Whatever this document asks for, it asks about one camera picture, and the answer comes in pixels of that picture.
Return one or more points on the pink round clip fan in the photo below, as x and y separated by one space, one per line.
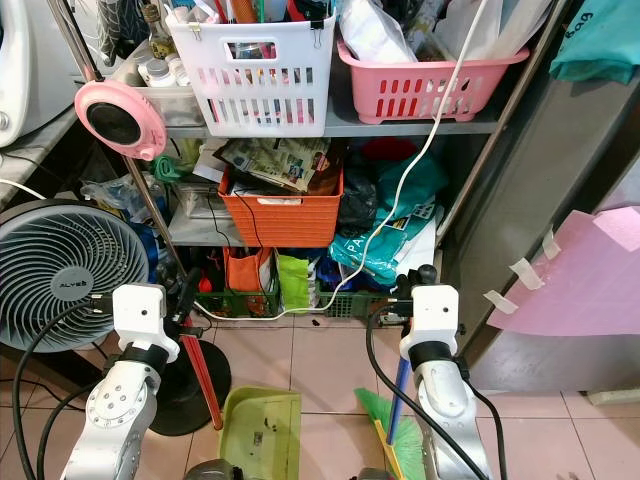
117 122

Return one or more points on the pink paper sheet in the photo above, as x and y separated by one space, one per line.
575 280

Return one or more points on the white plastic basket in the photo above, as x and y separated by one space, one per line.
260 100

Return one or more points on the pink plastic basket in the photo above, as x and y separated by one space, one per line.
420 95

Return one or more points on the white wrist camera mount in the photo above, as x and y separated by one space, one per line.
140 315
435 315

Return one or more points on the beige tape strip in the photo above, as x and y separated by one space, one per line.
527 273
498 301
550 244

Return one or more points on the folded newspaper bundle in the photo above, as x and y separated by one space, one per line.
275 163

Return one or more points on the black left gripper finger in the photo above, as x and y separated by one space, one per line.
191 285

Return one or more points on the orange bag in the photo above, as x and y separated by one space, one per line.
245 270

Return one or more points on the white appliance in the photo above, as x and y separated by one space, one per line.
25 70

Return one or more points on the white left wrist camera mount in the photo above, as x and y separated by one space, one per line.
140 315

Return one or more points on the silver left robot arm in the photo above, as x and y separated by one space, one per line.
115 410

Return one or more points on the lime green bag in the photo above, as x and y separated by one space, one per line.
292 282

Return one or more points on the grey round floor fan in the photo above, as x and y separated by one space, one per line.
60 270

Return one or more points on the black plastic bag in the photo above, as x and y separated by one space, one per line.
358 210

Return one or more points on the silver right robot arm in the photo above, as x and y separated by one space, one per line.
445 410

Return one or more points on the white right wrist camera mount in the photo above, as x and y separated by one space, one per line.
435 315

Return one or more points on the dark green plastic crate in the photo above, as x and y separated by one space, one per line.
350 303

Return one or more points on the small white bottle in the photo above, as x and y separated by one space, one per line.
157 72
180 71

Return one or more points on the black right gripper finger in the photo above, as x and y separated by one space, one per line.
427 274

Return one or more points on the glass oil bottle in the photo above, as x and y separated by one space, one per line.
157 30

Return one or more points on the grey metal cabinet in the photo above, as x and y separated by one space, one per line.
540 170

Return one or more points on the white plastic bag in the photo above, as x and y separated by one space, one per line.
370 30

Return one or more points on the clear plastic bag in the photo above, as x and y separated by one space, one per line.
510 25

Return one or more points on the clear plastic container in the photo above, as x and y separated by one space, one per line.
175 105

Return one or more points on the grey metal shelf rack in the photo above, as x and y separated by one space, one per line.
460 127

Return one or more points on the teal cloth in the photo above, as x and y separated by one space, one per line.
595 50

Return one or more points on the orange plastic basket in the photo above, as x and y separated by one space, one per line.
280 225

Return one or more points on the teal printed plastic bag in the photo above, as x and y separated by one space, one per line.
380 250

